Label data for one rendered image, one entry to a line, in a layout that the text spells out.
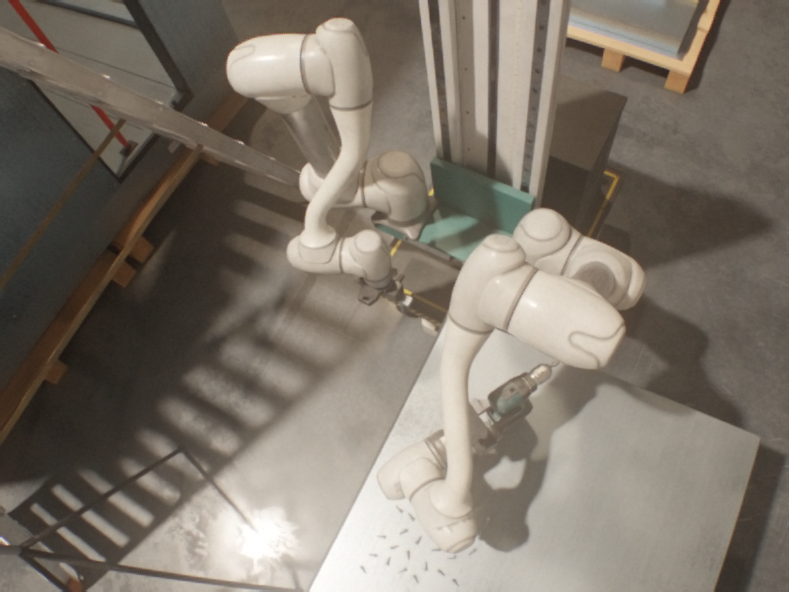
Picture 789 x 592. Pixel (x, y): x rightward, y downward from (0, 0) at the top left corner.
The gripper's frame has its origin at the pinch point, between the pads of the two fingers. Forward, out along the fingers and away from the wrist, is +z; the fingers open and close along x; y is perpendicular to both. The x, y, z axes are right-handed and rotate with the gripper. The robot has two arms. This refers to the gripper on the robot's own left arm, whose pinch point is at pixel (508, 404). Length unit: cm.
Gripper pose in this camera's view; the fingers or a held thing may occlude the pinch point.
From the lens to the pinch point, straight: 148.9
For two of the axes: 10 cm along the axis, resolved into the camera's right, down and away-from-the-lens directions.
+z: 8.4, -5.3, 1.0
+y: -1.5, -4.1, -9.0
